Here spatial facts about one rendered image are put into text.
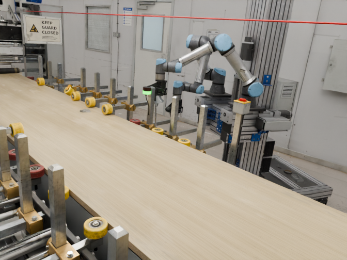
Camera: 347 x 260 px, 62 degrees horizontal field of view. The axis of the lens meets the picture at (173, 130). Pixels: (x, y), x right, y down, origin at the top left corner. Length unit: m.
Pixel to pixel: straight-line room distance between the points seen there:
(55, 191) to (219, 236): 0.56
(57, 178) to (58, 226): 0.17
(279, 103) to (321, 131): 1.72
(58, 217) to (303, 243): 0.82
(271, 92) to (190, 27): 2.77
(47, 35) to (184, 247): 3.56
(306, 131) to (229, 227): 3.44
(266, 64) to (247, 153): 0.82
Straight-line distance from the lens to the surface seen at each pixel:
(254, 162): 2.91
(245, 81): 2.23
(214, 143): 2.09
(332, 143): 4.41
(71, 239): 1.12
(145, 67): 5.88
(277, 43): 2.69
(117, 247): 0.72
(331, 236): 1.25
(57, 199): 0.97
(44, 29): 4.16
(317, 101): 4.35
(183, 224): 1.09
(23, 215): 1.29
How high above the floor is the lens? 1.54
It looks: 18 degrees down
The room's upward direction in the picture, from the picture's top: 5 degrees clockwise
